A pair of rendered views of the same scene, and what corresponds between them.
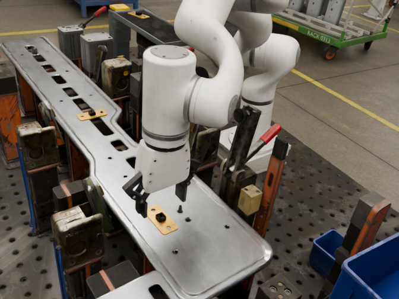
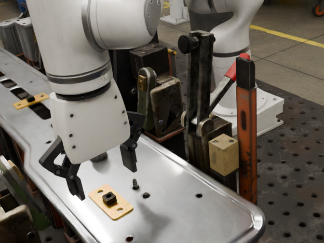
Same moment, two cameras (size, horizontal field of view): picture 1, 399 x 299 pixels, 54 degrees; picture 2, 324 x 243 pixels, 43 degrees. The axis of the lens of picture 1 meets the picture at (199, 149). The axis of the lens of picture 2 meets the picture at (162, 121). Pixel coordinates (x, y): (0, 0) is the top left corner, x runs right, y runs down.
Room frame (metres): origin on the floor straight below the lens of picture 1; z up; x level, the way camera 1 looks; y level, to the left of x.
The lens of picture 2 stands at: (0.09, -0.09, 1.42)
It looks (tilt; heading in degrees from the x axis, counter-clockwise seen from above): 30 degrees down; 7
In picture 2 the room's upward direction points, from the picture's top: 8 degrees counter-clockwise
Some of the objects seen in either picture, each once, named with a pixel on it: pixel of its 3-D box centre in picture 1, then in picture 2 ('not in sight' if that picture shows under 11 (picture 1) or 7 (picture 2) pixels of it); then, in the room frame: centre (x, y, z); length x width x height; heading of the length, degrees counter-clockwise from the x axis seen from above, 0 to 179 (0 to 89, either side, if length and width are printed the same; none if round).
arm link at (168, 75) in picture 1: (170, 89); (69, 12); (0.59, 0.06, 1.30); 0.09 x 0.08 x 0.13; 75
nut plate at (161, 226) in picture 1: (160, 217); (109, 198); (0.59, 0.06, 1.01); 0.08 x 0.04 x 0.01; 40
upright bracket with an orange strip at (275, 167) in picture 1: (259, 230); (248, 195); (0.64, -0.16, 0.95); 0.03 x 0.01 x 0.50; 40
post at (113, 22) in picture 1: (120, 63); not in sight; (1.57, 0.38, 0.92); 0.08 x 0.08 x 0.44; 40
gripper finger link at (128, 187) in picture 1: (142, 180); (65, 149); (0.56, 0.10, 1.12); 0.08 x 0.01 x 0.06; 130
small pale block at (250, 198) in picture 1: (238, 248); (227, 226); (0.64, -0.12, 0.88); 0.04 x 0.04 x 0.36; 40
